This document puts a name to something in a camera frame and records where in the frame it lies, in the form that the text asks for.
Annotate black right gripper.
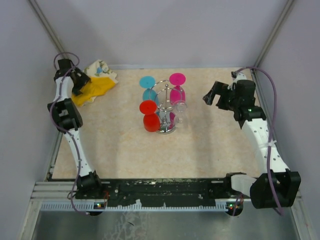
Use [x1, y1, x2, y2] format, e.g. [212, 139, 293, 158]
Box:
[202, 81, 240, 112]

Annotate pink plastic wine glass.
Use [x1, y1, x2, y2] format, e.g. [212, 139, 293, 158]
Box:
[169, 72, 186, 105]

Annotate clear wine glass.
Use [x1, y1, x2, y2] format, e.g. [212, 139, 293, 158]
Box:
[173, 100, 188, 128]

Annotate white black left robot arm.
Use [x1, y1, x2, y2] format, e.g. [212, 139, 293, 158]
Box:
[47, 58, 104, 199]

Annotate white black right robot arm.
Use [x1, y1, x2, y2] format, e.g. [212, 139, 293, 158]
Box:
[203, 79, 301, 209]

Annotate chrome wine glass rack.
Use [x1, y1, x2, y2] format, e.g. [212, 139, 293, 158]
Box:
[153, 80, 179, 135]

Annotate blue plastic wine glass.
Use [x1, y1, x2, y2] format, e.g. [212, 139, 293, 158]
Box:
[139, 76, 159, 105]

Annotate red plastic wine glass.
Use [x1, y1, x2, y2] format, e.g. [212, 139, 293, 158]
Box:
[139, 100, 161, 132]

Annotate yellow floral cloth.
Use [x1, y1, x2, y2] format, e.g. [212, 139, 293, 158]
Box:
[71, 59, 118, 107]

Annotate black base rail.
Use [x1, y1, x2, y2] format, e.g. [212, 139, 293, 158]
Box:
[74, 177, 253, 208]

